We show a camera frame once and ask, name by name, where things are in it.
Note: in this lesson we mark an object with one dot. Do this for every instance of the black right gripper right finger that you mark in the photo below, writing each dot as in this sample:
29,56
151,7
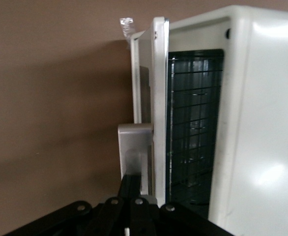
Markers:
158,221

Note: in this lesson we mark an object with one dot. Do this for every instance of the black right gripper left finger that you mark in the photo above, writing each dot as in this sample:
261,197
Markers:
130,186

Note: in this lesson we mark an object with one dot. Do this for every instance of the white glass oven door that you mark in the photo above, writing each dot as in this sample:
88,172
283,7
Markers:
160,98

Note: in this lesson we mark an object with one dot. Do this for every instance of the white toaster oven body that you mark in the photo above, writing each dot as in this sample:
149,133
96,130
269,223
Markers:
264,123

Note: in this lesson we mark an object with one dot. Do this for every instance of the small black oven bumper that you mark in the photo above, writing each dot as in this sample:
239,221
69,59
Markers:
228,33

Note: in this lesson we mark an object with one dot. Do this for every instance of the clear plastic tape piece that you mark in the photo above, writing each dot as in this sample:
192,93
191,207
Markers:
127,28

